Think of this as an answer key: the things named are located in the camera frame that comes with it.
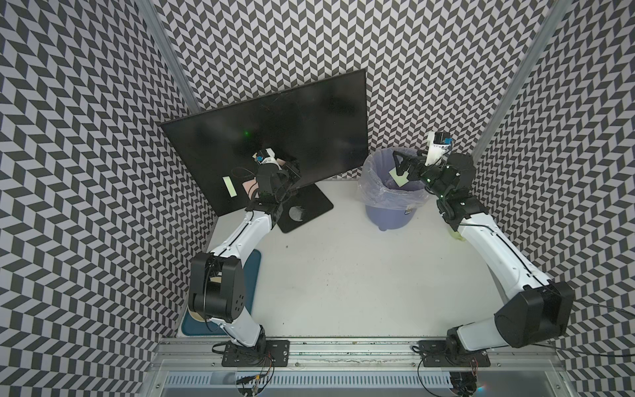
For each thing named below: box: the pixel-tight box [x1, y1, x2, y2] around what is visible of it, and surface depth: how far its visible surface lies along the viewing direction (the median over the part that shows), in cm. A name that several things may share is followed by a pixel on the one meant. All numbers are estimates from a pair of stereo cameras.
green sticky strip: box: [222, 175, 238, 198], surface depth 81 cm
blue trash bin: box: [363, 148, 427, 231], surface depth 86 cm
